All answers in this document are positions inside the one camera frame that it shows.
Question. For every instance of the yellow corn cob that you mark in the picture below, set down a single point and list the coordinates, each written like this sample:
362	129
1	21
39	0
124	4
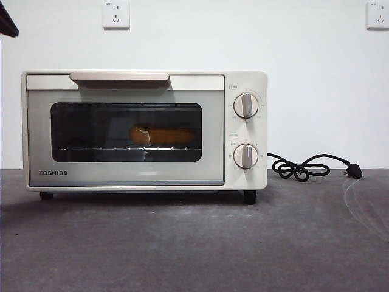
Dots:
170	136

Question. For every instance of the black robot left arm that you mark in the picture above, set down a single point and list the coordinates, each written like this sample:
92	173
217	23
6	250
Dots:
7	18

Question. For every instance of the cream oven timer knob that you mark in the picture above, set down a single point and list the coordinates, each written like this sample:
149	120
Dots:
246	156

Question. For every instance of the cream oven temperature knob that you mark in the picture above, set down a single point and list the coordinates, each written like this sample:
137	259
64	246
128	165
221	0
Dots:
246	105

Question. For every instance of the black oven foot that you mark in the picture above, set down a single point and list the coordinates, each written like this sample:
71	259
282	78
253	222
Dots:
249	197
46	195

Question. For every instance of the cream Toshiba toaster oven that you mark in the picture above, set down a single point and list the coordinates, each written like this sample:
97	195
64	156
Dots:
246	82

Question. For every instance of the white wall socket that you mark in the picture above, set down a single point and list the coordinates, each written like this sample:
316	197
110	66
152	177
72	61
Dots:
116	15
378	15

